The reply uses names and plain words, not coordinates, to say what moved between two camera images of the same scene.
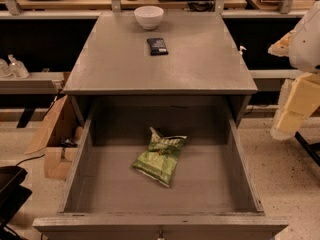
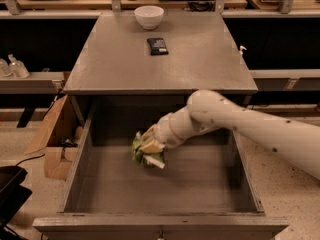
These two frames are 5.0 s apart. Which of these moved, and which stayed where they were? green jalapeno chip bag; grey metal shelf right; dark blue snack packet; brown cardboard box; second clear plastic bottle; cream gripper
Moved: cream gripper; green jalapeno chip bag
Stayed: dark blue snack packet; brown cardboard box; second clear plastic bottle; grey metal shelf right
